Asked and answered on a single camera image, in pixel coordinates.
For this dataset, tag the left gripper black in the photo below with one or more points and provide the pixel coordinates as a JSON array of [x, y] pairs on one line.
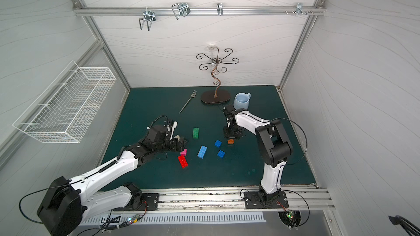
[[179, 143]]

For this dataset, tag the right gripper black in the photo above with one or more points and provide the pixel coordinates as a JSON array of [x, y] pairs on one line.
[[233, 133]]

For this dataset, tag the pink square lego brick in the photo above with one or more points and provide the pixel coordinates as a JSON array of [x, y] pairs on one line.
[[184, 152]]

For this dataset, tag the red long lego brick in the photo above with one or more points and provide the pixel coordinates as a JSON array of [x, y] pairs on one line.
[[182, 161]]

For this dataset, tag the blue square lego brick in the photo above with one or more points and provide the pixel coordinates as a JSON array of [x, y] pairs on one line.
[[218, 143], [221, 154]]

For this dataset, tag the light blue long lego brick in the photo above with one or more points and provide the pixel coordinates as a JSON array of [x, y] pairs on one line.
[[202, 152]]

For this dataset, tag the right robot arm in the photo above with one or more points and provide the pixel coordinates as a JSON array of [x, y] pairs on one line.
[[274, 146]]

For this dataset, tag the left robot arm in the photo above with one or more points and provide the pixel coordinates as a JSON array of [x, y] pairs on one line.
[[69, 202]]

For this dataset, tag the green long lego brick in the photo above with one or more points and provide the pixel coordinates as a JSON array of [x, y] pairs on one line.
[[195, 134]]

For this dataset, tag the light blue mug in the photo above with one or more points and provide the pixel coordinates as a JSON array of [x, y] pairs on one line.
[[241, 101]]

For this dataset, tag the green table mat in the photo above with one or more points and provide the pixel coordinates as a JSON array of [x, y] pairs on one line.
[[241, 165]]

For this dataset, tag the brown metal mug tree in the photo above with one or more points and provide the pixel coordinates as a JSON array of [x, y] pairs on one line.
[[217, 96]]

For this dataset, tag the silver metal fork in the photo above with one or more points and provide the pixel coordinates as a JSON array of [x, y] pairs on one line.
[[193, 95]]

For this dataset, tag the white vent strip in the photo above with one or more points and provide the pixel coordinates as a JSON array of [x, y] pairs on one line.
[[202, 218]]

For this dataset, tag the small metal hook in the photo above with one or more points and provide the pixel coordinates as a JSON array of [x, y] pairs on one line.
[[219, 9]]

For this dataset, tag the metal double hook middle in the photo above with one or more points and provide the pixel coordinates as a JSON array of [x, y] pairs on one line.
[[180, 9]]

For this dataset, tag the metal double hook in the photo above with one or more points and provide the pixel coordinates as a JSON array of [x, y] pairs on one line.
[[180, 9], [147, 20]]

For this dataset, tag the metal double hook left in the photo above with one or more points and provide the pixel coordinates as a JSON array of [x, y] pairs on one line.
[[147, 20]]

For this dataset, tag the metal hook right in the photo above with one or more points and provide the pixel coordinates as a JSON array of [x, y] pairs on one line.
[[299, 10]]

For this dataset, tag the black stand corner object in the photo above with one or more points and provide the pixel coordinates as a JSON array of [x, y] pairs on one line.
[[405, 224]]

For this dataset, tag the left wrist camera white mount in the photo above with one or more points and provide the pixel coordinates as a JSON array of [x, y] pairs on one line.
[[172, 124]]

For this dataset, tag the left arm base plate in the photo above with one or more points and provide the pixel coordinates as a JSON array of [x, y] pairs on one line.
[[151, 201]]

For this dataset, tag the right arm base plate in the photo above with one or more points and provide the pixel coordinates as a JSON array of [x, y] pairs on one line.
[[252, 200]]

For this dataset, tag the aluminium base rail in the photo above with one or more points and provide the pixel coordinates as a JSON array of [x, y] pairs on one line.
[[229, 199]]

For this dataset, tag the white wire basket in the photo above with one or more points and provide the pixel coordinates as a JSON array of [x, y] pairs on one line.
[[63, 112]]

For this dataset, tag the aluminium top rail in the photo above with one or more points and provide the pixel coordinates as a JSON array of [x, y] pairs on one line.
[[195, 11]]

